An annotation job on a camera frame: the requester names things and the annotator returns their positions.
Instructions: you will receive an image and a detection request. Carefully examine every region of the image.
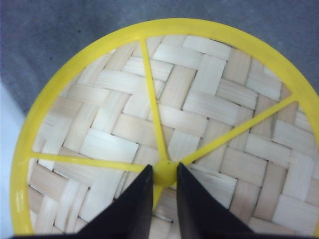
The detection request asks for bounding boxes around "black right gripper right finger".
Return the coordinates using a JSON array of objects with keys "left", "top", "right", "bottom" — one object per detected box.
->
[{"left": 176, "top": 163, "right": 302, "bottom": 239}]

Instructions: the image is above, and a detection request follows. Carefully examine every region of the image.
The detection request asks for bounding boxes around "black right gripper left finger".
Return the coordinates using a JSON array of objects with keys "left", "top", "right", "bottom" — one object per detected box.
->
[{"left": 13, "top": 165, "right": 153, "bottom": 239}]

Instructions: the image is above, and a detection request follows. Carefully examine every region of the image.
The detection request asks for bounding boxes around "woven bamboo steamer lid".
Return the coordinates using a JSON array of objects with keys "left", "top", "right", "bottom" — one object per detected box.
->
[{"left": 10, "top": 18, "right": 319, "bottom": 239}]

